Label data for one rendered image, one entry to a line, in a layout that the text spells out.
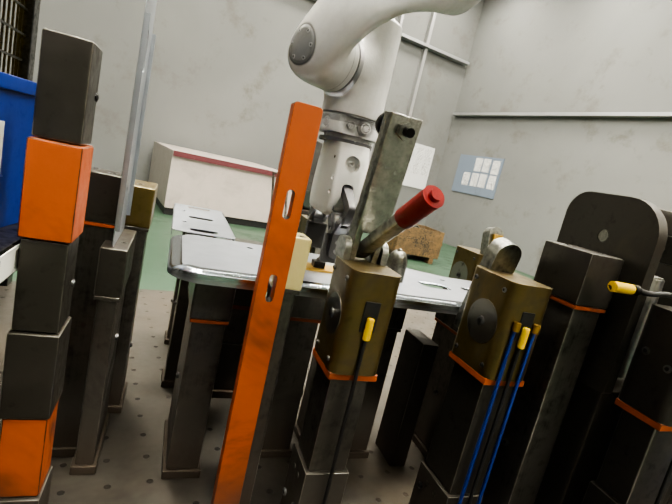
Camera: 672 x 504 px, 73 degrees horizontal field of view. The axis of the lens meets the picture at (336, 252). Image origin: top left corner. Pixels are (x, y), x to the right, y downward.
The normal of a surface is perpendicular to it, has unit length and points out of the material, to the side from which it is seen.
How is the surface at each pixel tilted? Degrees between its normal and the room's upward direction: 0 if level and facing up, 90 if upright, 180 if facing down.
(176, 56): 90
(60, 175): 90
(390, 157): 99
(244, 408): 90
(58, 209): 90
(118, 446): 0
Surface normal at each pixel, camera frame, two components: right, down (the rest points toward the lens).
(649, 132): -0.87, -0.11
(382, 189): 0.28, 0.38
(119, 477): 0.22, -0.96
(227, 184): 0.45, 0.26
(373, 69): 0.65, 0.27
